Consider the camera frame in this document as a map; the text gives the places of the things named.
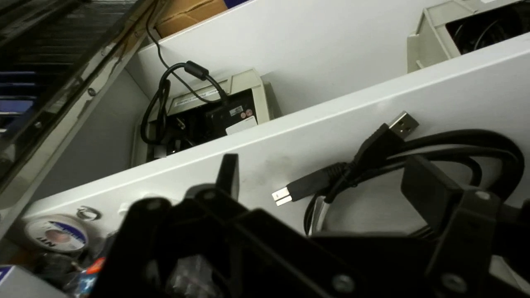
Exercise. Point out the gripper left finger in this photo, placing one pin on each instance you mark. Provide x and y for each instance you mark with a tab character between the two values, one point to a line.
194	231

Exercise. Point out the clear plastic bag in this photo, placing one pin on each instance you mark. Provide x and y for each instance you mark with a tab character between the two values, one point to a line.
190	277

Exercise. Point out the metal rack frame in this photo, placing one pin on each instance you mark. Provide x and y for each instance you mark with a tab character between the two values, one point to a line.
78	78

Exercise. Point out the gray plastic box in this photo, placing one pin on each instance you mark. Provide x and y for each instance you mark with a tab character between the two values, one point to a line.
252	89

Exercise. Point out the roll of white tape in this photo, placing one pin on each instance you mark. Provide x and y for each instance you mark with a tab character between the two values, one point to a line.
56	234

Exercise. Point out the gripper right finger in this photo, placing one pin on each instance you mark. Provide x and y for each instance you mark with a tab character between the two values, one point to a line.
463	231

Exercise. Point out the black power adapter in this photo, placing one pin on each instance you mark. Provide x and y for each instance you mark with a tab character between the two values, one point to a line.
215	118

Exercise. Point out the gray plastic bin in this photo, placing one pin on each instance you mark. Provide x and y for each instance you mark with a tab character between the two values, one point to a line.
428	37

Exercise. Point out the blue and orange packet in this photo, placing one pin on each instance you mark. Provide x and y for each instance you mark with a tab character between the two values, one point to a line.
89	275

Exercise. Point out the brown cardboard box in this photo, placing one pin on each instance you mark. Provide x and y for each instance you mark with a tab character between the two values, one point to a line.
188	14

